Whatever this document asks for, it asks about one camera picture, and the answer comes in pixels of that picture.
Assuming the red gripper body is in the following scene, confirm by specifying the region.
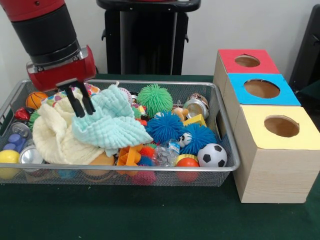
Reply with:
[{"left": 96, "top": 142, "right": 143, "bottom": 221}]
[{"left": 26, "top": 44, "right": 97, "bottom": 93}]

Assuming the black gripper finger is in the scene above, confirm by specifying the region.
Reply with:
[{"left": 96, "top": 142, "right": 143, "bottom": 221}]
[
  {"left": 78, "top": 83, "right": 97, "bottom": 116},
  {"left": 64, "top": 86, "right": 86, "bottom": 119}
]

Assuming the light blue muslin cloth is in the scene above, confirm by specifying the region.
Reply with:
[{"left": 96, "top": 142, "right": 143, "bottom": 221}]
[{"left": 71, "top": 81, "right": 154, "bottom": 157}]

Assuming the shallow mesh bin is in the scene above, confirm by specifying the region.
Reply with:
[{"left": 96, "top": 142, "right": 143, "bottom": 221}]
[{"left": 0, "top": 77, "right": 241, "bottom": 187}]

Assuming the wooden box with three holes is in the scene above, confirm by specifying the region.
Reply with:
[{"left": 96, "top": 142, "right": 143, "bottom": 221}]
[{"left": 212, "top": 48, "right": 320, "bottom": 204}]

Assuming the polka dot cloth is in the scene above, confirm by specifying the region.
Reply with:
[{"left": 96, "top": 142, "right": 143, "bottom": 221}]
[{"left": 41, "top": 83, "right": 101, "bottom": 107}]

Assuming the small orange basketball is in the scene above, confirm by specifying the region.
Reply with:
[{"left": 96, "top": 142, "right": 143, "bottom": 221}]
[{"left": 25, "top": 91, "right": 48, "bottom": 110}]

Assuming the cream muslin cloth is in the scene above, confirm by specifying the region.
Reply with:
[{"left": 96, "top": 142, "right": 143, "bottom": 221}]
[{"left": 32, "top": 96, "right": 106, "bottom": 165}]

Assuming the orange toy building block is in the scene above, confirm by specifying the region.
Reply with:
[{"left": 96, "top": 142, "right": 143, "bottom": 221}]
[{"left": 117, "top": 144, "right": 143, "bottom": 166}]

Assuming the large green spiky ball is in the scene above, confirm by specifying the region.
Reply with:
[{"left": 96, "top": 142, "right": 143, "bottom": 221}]
[{"left": 136, "top": 83, "right": 174, "bottom": 118}]

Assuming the crushed metal can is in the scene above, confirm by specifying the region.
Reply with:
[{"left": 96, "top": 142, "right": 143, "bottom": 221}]
[{"left": 183, "top": 93, "right": 210, "bottom": 120}]

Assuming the red ball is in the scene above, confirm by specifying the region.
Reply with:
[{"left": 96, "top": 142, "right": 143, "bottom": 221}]
[{"left": 176, "top": 157, "right": 200, "bottom": 168}]

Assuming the blue spiky ball with eyes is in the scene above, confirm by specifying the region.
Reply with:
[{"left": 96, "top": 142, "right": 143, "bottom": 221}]
[{"left": 177, "top": 123, "right": 218, "bottom": 156}]

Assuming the dark green tablecloth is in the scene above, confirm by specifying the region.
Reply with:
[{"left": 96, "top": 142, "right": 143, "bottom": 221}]
[
  {"left": 0, "top": 72, "right": 320, "bottom": 240},
  {"left": 294, "top": 81, "right": 320, "bottom": 121}
]

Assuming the small soccer ball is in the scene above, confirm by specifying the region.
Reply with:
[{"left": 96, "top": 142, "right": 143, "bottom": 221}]
[{"left": 197, "top": 143, "right": 228, "bottom": 168}]

